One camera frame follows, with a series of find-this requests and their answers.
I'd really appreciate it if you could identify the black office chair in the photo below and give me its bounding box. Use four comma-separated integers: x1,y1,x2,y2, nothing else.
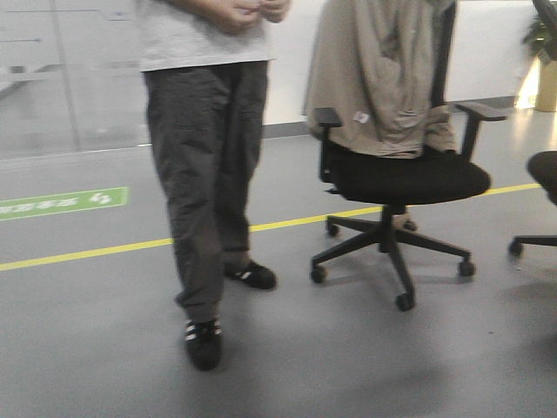
310,1,501,311
507,150,557,257

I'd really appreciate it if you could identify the beige jacket on chair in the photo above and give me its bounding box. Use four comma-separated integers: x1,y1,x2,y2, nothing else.
304,1,456,159

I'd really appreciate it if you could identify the standing person in grey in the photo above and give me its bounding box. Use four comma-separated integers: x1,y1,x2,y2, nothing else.
135,1,290,371

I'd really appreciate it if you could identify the potted plant yellow pot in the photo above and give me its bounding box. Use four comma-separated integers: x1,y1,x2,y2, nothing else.
522,0,556,112

